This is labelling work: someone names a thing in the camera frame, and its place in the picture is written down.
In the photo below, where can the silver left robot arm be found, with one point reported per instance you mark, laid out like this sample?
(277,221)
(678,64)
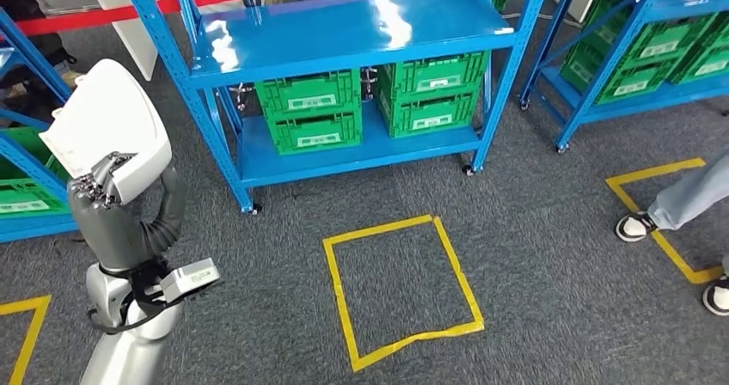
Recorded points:
(131,348)

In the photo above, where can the blue steel shelf rack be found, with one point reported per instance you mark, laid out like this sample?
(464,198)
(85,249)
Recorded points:
(683,4)
(34,230)
(341,24)

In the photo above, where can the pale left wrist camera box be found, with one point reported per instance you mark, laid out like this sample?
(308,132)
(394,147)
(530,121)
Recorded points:
(191,280)

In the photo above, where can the white board panel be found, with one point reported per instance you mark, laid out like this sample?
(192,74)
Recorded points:
(134,46)

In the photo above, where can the red barrier belt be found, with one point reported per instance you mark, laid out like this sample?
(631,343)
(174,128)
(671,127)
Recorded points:
(85,18)

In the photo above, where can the white plastic shell part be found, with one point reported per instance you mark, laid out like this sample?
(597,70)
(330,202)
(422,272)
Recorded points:
(108,120)

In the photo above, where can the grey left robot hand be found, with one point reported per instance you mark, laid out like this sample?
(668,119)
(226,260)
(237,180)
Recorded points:
(108,234)

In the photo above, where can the yellow floor tape square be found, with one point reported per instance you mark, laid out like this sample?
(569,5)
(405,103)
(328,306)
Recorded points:
(25,304)
(655,170)

